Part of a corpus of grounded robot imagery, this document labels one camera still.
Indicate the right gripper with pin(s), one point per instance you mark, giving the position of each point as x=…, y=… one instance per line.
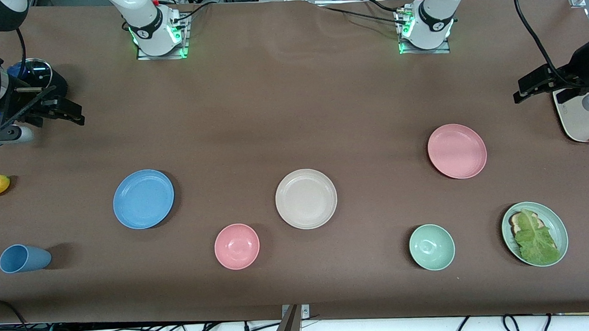
x=25, y=103

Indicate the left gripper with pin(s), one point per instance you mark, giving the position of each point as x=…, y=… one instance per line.
x=563, y=75

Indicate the pink plate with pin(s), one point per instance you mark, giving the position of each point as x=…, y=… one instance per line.
x=457, y=151

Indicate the blue plate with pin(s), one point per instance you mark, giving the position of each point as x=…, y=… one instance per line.
x=143, y=199

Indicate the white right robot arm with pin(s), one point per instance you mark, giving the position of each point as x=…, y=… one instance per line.
x=144, y=18

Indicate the black pot with glass lid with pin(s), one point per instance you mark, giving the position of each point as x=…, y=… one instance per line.
x=54, y=81

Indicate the beige toaster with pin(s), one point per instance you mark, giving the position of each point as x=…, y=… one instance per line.
x=581, y=123

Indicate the bottle with blue cap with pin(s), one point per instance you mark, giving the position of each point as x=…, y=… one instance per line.
x=16, y=70

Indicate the toast bread slice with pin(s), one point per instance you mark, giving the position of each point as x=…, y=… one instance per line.
x=515, y=221

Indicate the green plate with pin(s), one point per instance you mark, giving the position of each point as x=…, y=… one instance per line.
x=560, y=223

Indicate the blue cup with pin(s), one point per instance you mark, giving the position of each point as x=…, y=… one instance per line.
x=24, y=258

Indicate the green lettuce leaf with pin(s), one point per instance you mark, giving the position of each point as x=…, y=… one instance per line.
x=535, y=237

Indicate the green bowl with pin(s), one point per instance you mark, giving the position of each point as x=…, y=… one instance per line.
x=432, y=247

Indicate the brown table cover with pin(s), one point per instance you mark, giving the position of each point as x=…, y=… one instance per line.
x=272, y=111

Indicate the pink bowl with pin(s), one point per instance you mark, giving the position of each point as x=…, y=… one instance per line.
x=237, y=246

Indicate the beige plate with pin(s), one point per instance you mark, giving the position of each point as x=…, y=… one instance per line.
x=306, y=199

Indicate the brown wooden beam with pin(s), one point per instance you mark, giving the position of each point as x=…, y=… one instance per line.
x=288, y=330

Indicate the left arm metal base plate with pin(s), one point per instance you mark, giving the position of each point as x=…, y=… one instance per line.
x=446, y=45

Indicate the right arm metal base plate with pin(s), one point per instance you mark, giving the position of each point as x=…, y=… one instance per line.
x=183, y=36

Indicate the metal table bracket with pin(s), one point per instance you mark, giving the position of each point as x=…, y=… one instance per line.
x=305, y=312

